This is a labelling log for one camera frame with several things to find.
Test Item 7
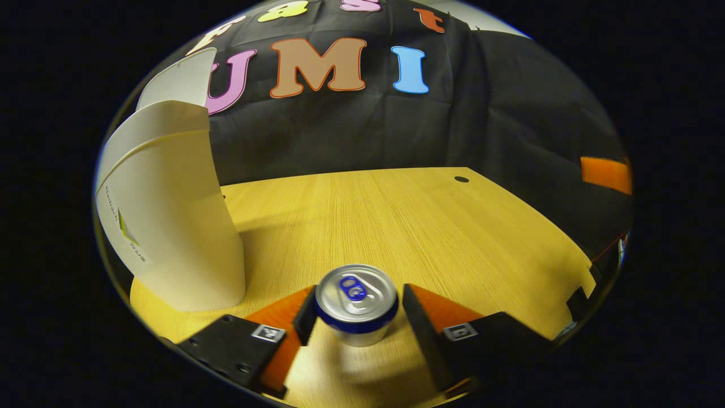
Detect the black backdrop cloth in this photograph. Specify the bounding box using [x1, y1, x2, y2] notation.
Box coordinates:
[187, 0, 634, 261]

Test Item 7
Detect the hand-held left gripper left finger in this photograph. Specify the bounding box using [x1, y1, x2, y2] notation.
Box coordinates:
[177, 285, 318, 398]

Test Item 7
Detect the white desktop garbage bin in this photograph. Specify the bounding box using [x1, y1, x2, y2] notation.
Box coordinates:
[95, 47, 247, 312]

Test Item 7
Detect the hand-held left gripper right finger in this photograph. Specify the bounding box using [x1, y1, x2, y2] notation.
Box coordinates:
[402, 283, 555, 401]

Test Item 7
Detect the silver blue pop can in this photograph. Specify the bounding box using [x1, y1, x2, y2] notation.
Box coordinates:
[314, 263, 400, 347]

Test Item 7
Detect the wooden desktop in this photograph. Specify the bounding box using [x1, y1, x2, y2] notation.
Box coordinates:
[129, 167, 597, 408]

